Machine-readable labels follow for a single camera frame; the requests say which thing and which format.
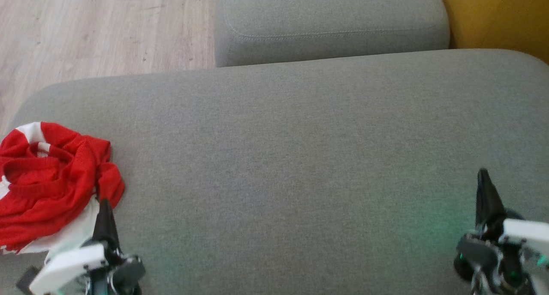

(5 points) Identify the grey sofa seat cushion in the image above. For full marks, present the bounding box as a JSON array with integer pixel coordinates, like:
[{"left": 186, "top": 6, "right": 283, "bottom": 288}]
[{"left": 0, "top": 48, "right": 549, "bottom": 295}]

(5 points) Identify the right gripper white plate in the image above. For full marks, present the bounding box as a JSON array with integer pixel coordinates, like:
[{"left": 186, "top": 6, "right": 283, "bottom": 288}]
[{"left": 454, "top": 169, "right": 549, "bottom": 295}]

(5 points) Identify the red mesh garment white trim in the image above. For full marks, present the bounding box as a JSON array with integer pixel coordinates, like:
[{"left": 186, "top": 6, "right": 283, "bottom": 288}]
[{"left": 0, "top": 122, "right": 126, "bottom": 253}]

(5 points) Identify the grey sofa side cushion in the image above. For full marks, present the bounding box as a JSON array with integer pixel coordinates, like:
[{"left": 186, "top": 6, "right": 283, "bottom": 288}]
[{"left": 214, "top": 0, "right": 451, "bottom": 68}]

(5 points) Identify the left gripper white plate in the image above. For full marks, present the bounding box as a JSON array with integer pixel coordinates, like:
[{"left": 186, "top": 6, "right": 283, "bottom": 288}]
[{"left": 29, "top": 199, "right": 146, "bottom": 295}]

